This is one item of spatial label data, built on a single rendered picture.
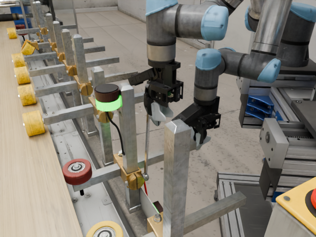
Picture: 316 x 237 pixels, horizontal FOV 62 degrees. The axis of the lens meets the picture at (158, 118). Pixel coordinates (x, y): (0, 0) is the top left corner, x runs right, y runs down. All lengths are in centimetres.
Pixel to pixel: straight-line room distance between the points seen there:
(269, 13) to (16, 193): 84
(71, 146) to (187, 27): 94
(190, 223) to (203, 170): 141
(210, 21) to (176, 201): 39
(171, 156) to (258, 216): 120
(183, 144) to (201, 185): 156
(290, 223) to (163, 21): 50
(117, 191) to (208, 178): 119
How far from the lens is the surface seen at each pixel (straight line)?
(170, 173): 50
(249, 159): 234
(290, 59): 123
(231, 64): 88
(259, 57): 85
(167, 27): 64
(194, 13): 63
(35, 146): 93
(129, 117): 69
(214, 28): 62
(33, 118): 95
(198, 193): 196
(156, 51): 66
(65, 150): 137
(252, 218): 162
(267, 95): 126
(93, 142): 124
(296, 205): 28
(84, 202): 109
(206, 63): 80
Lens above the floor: 141
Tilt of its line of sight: 31 degrees down
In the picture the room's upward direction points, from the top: straight up
